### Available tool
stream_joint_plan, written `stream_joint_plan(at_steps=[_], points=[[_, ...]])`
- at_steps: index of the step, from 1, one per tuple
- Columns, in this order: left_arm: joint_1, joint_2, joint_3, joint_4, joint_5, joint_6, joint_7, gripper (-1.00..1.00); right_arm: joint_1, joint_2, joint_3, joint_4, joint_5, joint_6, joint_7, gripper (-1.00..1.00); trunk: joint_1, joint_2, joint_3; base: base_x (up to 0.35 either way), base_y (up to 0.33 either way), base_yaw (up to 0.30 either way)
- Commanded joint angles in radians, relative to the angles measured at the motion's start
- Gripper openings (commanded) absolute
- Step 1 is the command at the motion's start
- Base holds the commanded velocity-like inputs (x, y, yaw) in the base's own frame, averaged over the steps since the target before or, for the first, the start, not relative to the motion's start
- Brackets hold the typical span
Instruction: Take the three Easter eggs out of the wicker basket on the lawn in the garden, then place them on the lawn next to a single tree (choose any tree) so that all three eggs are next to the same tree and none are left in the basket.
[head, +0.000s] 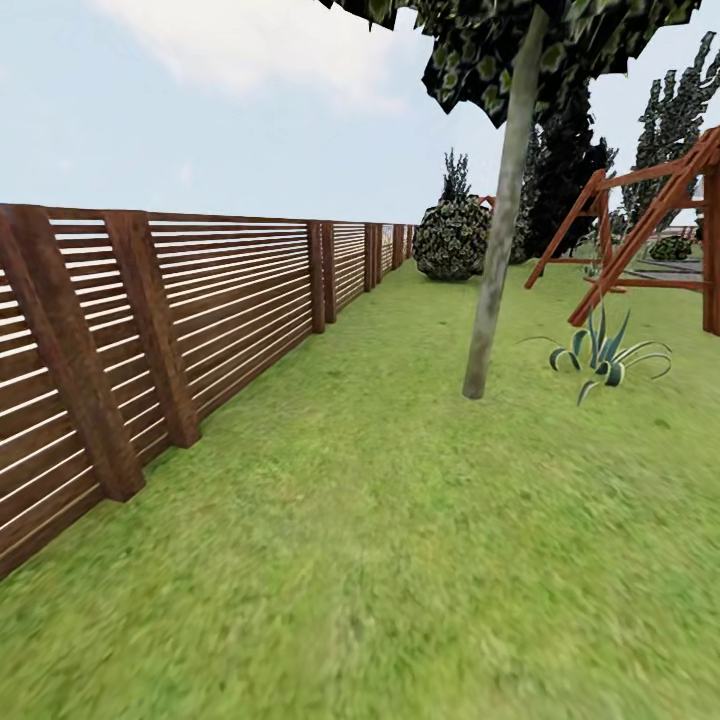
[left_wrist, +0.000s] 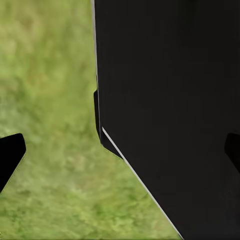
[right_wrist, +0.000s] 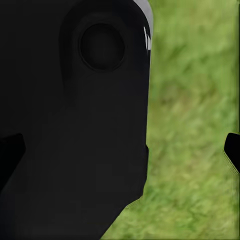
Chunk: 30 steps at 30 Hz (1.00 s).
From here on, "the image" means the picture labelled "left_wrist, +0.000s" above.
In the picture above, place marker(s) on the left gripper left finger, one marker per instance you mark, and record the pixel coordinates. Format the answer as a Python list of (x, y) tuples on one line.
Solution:
[(12, 149)]

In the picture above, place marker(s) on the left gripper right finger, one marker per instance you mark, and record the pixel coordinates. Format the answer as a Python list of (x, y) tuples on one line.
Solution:
[(232, 149)]

